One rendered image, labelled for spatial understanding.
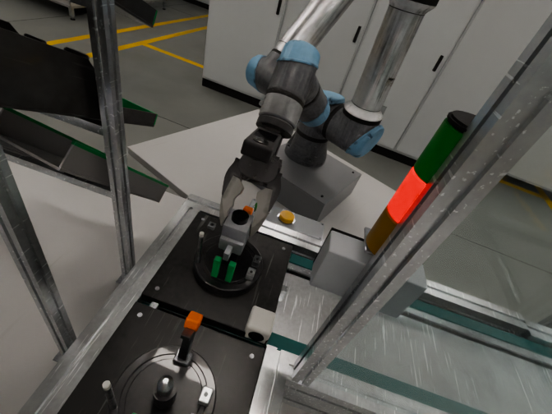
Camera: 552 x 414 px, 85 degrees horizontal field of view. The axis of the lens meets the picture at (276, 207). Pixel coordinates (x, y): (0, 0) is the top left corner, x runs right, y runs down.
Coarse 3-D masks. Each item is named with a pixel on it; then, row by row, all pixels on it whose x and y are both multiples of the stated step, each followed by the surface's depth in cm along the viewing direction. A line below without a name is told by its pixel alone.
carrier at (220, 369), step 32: (128, 320) 49; (160, 320) 50; (128, 352) 46; (160, 352) 45; (192, 352) 46; (224, 352) 49; (256, 352) 50; (96, 384) 42; (128, 384) 41; (160, 384) 37; (192, 384) 43; (224, 384) 46
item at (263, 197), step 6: (258, 192) 53; (264, 192) 53; (270, 192) 53; (258, 198) 53; (264, 198) 53; (270, 198) 53; (258, 204) 53; (264, 204) 53; (258, 210) 53; (264, 210) 53; (258, 216) 53; (264, 216) 53; (258, 222) 53; (252, 228) 53; (258, 228) 54; (252, 234) 54
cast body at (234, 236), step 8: (232, 216) 52; (240, 216) 52; (248, 216) 53; (224, 224) 51; (232, 224) 52; (240, 224) 52; (248, 224) 53; (224, 232) 53; (232, 232) 52; (240, 232) 52; (248, 232) 54; (224, 240) 53; (232, 240) 53; (240, 240) 53; (224, 248) 54; (232, 248) 54; (240, 248) 53; (224, 256) 53
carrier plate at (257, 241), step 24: (192, 240) 65; (264, 240) 70; (168, 264) 59; (192, 264) 60; (264, 264) 65; (168, 288) 55; (192, 288) 56; (264, 288) 60; (216, 312) 54; (240, 312) 55
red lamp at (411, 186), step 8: (408, 176) 28; (416, 176) 27; (408, 184) 28; (416, 184) 27; (424, 184) 26; (400, 192) 29; (408, 192) 28; (416, 192) 27; (392, 200) 30; (400, 200) 29; (408, 200) 28; (392, 208) 30; (400, 208) 29; (408, 208) 28; (392, 216) 30; (400, 216) 29
